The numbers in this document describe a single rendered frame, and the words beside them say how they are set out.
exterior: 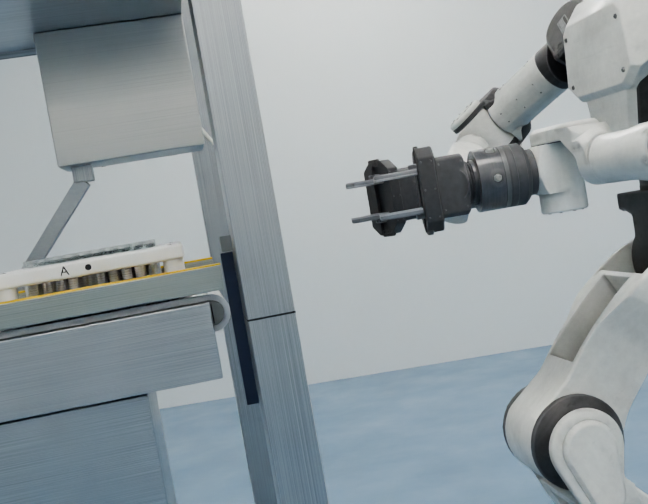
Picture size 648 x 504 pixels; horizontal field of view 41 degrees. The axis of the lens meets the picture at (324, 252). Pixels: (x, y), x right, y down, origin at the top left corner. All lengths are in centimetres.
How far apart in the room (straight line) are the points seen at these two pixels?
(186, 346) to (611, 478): 64
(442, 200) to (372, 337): 373
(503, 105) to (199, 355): 87
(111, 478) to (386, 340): 381
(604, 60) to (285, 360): 67
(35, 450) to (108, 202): 390
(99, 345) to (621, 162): 69
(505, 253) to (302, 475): 391
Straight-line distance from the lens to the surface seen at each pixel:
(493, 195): 123
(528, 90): 172
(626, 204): 149
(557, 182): 125
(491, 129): 176
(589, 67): 146
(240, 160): 108
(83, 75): 137
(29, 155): 521
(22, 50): 149
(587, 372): 137
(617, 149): 115
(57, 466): 122
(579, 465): 134
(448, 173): 123
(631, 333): 139
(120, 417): 120
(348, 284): 489
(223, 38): 110
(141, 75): 137
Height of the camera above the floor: 97
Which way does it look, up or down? 3 degrees down
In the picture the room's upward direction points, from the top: 10 degrees counter-clockwise
